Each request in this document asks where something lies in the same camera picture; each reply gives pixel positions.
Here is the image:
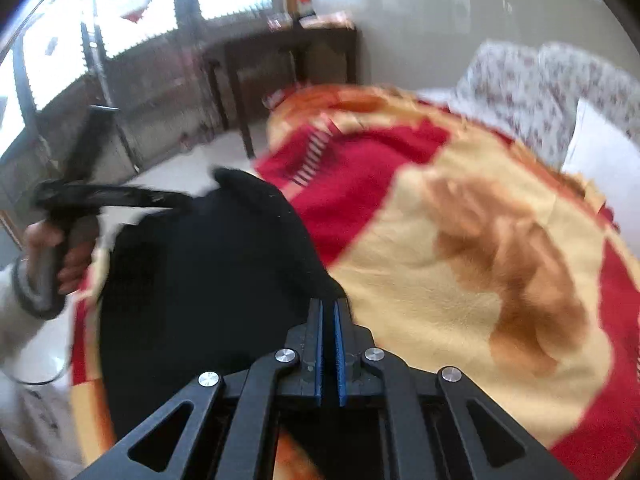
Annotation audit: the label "red and yellow printed blanket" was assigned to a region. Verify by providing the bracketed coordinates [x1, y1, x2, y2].
[67, 82, 640, 480]

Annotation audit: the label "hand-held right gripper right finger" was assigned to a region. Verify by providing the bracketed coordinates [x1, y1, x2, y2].
[334, 298, 576, 480]

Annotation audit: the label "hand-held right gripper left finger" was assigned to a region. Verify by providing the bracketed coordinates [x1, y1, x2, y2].
[75, 299, 327, 480]

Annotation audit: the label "white pillow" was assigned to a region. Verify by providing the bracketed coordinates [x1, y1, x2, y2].
[560, 99, 640, 206]

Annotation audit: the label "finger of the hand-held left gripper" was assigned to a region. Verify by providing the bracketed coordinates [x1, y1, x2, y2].
[100, 185, 192, 211]

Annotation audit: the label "person's left hand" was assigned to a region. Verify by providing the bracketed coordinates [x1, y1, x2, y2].
[24, 221, 97, 295]

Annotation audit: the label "floral pillows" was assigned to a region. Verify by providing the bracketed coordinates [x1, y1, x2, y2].
[447, 40, 640, 176]

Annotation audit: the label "dark wooden table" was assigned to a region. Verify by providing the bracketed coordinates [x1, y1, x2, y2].
[202, 22, 361, 158]

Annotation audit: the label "black pants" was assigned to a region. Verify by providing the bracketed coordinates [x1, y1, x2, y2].
[94, 167, 351, 441]

